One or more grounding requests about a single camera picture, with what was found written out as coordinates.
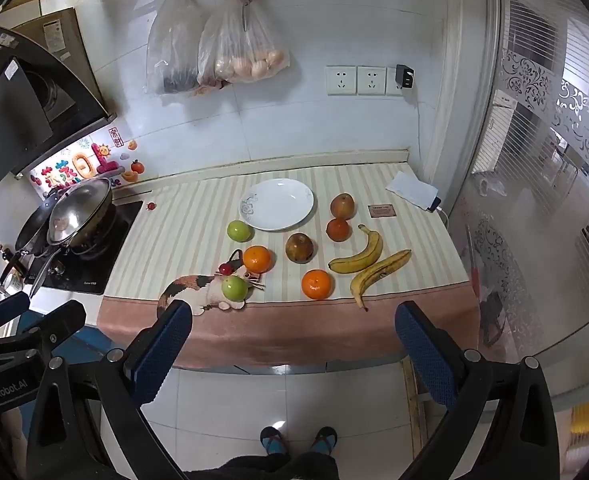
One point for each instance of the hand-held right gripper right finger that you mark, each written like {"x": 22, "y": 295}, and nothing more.
{"x": 424, "y": 355}

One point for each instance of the reddish orange tangerine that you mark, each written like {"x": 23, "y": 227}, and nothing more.
{"x": 338, "y": 230}

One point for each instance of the colourful wall stickers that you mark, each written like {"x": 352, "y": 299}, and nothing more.
{"x": 82, "y": 165}

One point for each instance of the white plate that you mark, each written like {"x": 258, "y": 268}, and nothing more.
{"x": 284, "y": 200}

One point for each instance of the plastic bag of eggs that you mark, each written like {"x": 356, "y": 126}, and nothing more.
{"x": 249, "y": 67}

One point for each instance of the brown green apple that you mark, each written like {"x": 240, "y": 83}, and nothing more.
{"x": 300, "y": 248}

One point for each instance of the frosted glass sliding door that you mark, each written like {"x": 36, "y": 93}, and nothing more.
{"x": 524, "y": 160}

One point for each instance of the black gas stove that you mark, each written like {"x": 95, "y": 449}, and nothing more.
{"x": 89, "y": 275}

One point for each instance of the yellow banana with sticker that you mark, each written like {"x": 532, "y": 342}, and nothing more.
{"x": 379, "y": 274}

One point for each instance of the orange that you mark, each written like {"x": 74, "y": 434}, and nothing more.
{"x": 318, "y": 285}
{"x": 257, "y": 259}

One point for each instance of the small brown card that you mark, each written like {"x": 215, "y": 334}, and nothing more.
{"x": 382, "y": 211}

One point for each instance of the white wall socket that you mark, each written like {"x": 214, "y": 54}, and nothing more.
{"x": 372, "y": 81}
{"x": 391, "y": 87}
{"x": 341, "y": 80}

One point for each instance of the person's dark trousers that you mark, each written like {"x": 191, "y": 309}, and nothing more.
{"x": 274, "y": 467}

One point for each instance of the wooden door threshold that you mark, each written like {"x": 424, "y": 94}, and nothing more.
{"x": 414, "y": 410}

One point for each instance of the person's left foot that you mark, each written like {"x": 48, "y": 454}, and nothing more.
{"x": 274, "y": 441}

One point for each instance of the person's right foot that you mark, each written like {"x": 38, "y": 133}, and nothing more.
{"x": 323, "y": 440}

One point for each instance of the black range hood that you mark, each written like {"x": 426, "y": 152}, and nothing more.
{"x": 34, "y": 100}

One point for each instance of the person's left forearm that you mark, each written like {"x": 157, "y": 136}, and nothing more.
{"x": 13, "y": 435}

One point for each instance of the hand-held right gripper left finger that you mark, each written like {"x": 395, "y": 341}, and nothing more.
{"x": 162, "y": 355}

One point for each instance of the striped cat tablecloth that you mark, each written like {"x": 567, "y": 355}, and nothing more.
{"x": 189, "y": 240}

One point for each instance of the red yellow apple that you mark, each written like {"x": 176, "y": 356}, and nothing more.
{"x": 342, "y": 206}

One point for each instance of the black charger plug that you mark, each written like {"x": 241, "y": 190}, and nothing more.
{"x": 404, "y": 77}

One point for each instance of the person's foot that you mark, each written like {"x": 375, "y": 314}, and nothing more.
{"x": 274, "y": 441}
{"x": 323, "y": 440}

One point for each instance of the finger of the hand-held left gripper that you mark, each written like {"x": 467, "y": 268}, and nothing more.
{"x": 57, "y": 325}
{"x": 4, "y": 306}

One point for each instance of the black frying pan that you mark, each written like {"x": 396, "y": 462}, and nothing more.
{"x": 29, "y": 225}

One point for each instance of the white plastic bag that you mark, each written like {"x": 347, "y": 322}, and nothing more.
{"x": 489, "y": 182}

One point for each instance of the dark sauce bottle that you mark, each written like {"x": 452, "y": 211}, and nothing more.
{"x": 8, "y": 256}

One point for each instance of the steel wok lid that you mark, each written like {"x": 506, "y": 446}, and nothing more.
{"x": 77, "y": 205}

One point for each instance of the plastic bag with dark contents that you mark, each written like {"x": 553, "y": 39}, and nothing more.
{"x": 174, "y": 50}

